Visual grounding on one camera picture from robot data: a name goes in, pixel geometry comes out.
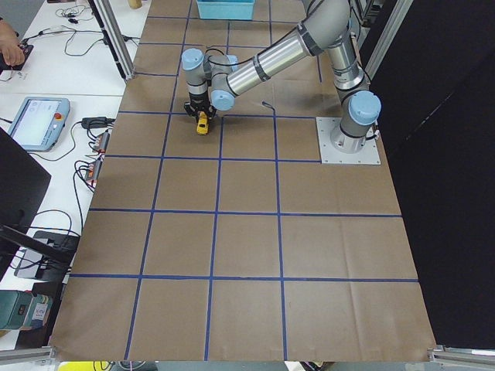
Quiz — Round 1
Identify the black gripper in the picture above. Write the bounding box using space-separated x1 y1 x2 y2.
183 91 217 124

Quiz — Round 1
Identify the yellow beetle toy car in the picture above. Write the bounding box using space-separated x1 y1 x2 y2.
196 111 209 135

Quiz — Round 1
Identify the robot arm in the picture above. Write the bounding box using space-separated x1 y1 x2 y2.
181 0 381 154

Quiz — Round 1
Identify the person's hand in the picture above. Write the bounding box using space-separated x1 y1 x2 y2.
0 18 25 66

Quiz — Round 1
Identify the light blue plastic bin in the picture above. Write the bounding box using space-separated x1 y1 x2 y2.
196 0 255 20

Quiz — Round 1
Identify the black power adapter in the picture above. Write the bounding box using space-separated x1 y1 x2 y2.
81 117 115 129

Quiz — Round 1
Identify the teach pendant tablet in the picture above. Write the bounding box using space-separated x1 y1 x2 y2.
8 97 70 152

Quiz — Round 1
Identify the black monitor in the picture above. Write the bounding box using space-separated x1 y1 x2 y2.
1 131 51 275

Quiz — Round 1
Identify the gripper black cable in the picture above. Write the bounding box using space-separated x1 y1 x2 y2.
204 46 256 69

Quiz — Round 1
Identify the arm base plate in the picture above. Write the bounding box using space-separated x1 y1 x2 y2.
316 117 381 165

